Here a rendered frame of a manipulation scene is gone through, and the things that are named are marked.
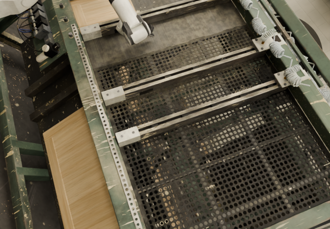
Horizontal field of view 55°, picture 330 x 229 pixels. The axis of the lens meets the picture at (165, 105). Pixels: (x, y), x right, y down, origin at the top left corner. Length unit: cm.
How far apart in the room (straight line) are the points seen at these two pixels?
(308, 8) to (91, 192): 645
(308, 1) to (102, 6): 594
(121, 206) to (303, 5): 665
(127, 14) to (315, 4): 629
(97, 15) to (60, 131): 84
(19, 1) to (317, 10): 645
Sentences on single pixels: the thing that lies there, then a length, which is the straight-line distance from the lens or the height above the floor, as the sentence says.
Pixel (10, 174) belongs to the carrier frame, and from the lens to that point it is 225.
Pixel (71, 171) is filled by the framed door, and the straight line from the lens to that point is 217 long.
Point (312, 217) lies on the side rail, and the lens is 181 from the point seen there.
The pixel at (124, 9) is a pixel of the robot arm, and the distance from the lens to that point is 168.
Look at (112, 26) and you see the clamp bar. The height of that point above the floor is 110.
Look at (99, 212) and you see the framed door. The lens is 202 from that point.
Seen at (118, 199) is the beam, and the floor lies 83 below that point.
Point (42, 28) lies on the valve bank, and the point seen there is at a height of 76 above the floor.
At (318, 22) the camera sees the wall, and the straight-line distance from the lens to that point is 740.
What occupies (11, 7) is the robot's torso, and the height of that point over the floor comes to 79.
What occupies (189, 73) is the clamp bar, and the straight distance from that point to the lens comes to 192.
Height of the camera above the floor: 172
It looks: 17 degrees down
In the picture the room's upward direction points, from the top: 59 degrees clockwise
